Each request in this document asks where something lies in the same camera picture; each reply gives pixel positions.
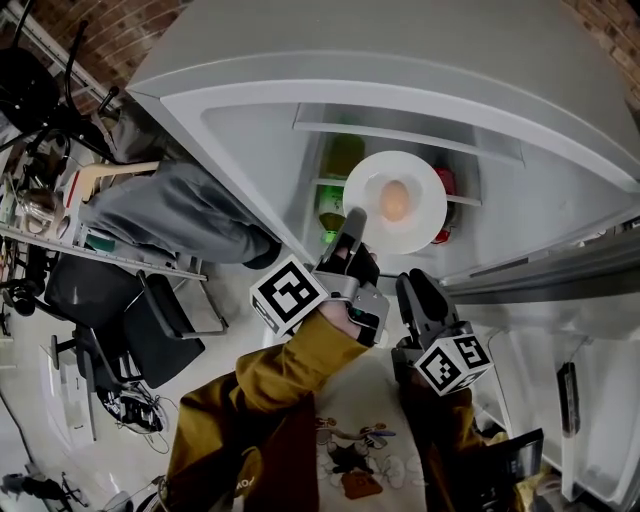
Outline white metal shelf rack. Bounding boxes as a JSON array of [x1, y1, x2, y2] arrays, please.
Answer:
[[0, 149, 229, 336]]

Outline person's left forearm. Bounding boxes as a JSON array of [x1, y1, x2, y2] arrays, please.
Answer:
[[177, 299, 369, 451]]

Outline black screen device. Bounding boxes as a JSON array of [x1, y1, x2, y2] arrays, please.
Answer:
[[479, 428, 545, 512]]

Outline black folding stand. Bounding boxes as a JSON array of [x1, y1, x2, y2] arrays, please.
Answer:
[[0, 469, 89, 511]]

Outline black headphones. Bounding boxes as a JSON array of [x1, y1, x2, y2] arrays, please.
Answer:
[[2, 279, 41, 316]]

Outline person's right forearm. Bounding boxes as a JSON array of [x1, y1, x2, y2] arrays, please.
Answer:
[[394, 379, 481, 466]]

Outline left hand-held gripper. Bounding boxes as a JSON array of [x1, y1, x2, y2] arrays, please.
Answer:
[[249, 208, 391, 347]]

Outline white cardboard box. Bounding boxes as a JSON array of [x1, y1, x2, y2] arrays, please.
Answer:
[[39, 344, 99, 446]]

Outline black device with cables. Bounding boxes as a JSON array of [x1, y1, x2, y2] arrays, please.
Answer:
[[99, 384, 171, 454]]

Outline dark cola bottle red label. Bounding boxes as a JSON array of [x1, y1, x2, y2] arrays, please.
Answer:
[[429, 167, 459, 246]]

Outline black rubber wheel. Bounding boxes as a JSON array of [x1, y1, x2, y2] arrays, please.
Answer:
[[243, 239, 282, 271]]

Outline green box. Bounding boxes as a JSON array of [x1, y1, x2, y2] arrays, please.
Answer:
[[84, 232, 119, 254]]

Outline black mesh office chair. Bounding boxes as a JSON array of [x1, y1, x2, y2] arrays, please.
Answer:
[[43, 254, 229, 394]]

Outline white refrigerator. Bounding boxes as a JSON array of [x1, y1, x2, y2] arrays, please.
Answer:
[[124, 0, 640, 506]]

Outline black metal frame chair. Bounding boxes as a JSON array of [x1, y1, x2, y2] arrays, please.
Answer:
[[0, 0, 121, 166]]

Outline wooden clothes hanger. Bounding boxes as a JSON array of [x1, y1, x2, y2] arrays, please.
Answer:
[[78, 159, 161, 204]]

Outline person's cream printed sweatshirt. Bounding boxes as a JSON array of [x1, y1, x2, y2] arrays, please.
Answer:
[[312, 359, 431, 512]]

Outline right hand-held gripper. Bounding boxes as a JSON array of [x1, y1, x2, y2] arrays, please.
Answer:
[[390, 269, 494, 397]]

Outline white round plate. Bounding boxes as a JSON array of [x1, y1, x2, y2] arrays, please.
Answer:
[[343, 150, 449, 255]]

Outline clear glass jar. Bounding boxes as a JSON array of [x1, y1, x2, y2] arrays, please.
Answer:
[[19, 187, 69, 236]]

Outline person's left hand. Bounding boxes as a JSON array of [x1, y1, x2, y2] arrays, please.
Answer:
[[319, 299, 364, 344]]

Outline grey fabric cover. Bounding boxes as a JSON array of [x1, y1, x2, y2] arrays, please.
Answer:
[[78, 159, 282, 266]]

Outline green drink bottle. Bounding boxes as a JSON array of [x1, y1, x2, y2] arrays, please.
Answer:
[[314, 132, 366, 246]]

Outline brown egg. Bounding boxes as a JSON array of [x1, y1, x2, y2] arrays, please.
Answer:
[[378, 179, 410, 221]]

